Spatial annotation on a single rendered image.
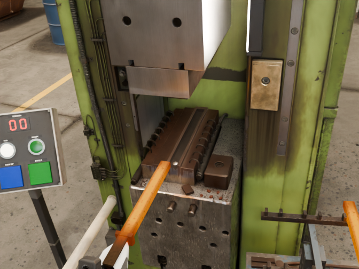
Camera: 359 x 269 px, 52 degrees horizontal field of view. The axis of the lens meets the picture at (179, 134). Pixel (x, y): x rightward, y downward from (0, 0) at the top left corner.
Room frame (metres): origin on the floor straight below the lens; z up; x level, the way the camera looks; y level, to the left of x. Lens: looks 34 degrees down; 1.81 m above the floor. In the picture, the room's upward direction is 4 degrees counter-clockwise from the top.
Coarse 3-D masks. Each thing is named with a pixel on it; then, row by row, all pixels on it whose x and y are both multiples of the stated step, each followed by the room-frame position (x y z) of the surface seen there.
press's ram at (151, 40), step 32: (128, 0) 1.06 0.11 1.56; (160, 0) 1.02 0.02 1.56; (192, 0) 0.99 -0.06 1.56; (224, 0) 1.26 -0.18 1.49; (128, 32) 1.06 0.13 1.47; (160, 32) 1.03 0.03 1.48; (192, 32) 1.00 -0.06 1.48; (224, 32) 1.26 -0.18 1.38; (128, 64) 1.06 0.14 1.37; (160, 64) 1.03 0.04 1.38; (192, 64) 1.00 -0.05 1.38
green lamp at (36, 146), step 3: (33, 141) 1.08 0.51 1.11; (36, 141) 1.08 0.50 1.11; (39, 141) 1.08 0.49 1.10; (30, 144) 1.07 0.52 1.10; (33, 144) 1.07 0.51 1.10; (36, 144) 1.07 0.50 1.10; (39, 144) 1.07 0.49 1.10; (30, 147) 1.07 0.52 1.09; (33, 147) 1.07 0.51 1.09; (36, 147) 1.07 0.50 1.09; (39, 147) 1.07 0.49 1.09; (42, 147) 1.07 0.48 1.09; (33, 150) 1.06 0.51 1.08; (36, 150) 1.06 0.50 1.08; (39, 150) 1.06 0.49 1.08
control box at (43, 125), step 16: (16, 112) 1.13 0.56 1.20; (32, 112) 1.13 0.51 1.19; (48, 112) 1.14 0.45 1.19; (0, 128) 1.10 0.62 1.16; (32, 128) 1.11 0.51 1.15; (48, 128) 1.11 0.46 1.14; (0, 144) 1.07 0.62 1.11; (16, 144) 1.08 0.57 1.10; (48, 144) 1.08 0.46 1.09; (0, 160) 1.05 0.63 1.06; (16, 160) 1.05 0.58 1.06; (32, 160) 1.05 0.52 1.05; (48, 160) 1.05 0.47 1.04; (64, 160) 1.11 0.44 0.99; (64, 176) 1.05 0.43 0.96; (0, 192) 0.99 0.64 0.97
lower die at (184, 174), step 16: (176, 112) 1.43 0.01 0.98; (192, 112) 1.40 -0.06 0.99; (208, 112) 1.38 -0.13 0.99; (176, 128) 1.28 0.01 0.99; (208, 128) 1.26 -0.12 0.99; (160, 144) 1.19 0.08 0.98; (176, 144) 1.15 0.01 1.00; (192, 144) 1.15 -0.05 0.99; (144, 160) 1.09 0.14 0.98; (160, 160) 1.07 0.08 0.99; (192, 160) 1.05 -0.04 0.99; (144, 176) 1.07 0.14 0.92; (176, 176) 1.02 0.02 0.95; (192, 176) 1.00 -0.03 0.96
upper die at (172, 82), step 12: (132, 72) 1.06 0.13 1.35; (144, 72) 1.05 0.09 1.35; (156, 72) 1.04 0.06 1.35; (168, 72) 1.02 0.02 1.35; (180, 72) 1.01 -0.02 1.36; (192, 72) 1.04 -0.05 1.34; (204, 72) 1.18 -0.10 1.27; (132, 84) 1.06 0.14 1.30; (144, 84) 1.05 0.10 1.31; (156, 84) 1.04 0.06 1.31; (168, 84) 1.02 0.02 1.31; (180, 84) 1.01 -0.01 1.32; (192, 84) 1.04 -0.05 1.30; (168, 96) 1.02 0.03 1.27; (180, 96) 1.01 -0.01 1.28
